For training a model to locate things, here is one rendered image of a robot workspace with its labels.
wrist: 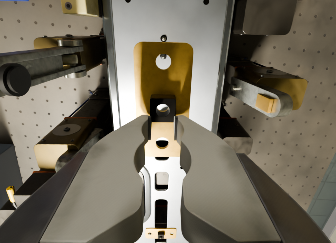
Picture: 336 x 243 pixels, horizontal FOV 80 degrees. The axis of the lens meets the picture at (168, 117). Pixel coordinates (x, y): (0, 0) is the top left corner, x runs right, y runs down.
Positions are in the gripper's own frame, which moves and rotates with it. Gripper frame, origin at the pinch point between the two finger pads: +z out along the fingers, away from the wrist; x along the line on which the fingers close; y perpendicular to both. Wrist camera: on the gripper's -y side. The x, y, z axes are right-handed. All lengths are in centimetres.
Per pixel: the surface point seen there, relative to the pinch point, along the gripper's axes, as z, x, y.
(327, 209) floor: 111, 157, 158
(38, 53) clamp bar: 12.8, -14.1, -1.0
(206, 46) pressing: 27.0, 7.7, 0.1
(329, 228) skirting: 104, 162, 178
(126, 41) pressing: 27.1, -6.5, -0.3
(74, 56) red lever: 20.3, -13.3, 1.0
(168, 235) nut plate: 22, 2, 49
